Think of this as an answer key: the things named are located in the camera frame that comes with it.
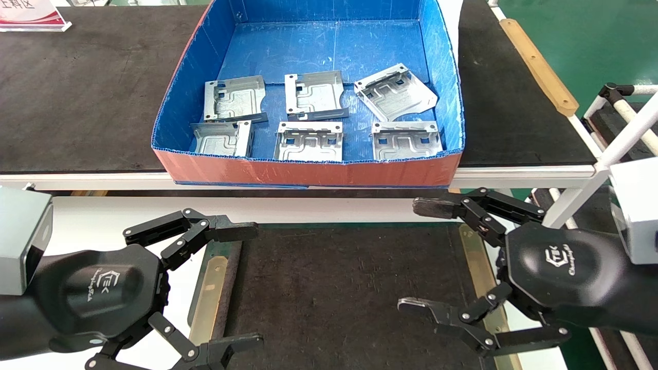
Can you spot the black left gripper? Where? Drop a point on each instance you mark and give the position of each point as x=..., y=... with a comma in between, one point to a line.
x=103, y=293

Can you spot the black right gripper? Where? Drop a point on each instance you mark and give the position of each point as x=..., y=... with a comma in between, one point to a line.
x=565, y=267

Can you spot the stamped metal bracket plate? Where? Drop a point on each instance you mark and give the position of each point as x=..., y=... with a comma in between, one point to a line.
x=396, y=95
x=308, y=144
x=406, y=141
x=313, y=92
x=234, y=97
x=218, y=140

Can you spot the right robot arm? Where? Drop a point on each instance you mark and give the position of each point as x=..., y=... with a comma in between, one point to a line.
x=645, y=303

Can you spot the blue corrugated box orange side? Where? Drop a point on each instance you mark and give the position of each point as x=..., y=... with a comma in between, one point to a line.
x=329, y=46

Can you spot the tan strip with rounded end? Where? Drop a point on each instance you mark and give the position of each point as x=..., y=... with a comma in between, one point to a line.
x=475, y=257
x=208, y=303

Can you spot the small black work mat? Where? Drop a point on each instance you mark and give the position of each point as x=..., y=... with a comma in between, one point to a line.
x=334, y=288

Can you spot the black pad on rack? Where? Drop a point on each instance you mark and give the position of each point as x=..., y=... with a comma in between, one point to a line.
x=611, y=126

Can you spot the long tan wooden strip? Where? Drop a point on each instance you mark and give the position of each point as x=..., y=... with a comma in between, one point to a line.
x=540, y=67

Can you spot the black tube connector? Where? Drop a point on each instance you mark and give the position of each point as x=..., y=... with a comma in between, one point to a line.
x=614, y=92

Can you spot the large black table mat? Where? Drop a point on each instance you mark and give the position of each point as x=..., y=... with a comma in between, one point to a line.
x=77, y=92

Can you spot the red white sign stand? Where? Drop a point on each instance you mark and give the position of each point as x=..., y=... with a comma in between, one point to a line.
x=31, y=15

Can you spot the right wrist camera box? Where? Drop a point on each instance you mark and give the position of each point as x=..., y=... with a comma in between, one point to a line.
x=640, y=205

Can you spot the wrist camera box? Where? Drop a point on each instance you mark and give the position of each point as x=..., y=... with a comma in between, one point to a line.
x=20, y=236
x=640, y=205

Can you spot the white tube rack frame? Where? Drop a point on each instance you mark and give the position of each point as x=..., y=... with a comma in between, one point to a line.
x=632, y=131

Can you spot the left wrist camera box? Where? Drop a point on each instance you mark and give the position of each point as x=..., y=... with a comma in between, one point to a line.
x=20, y=236

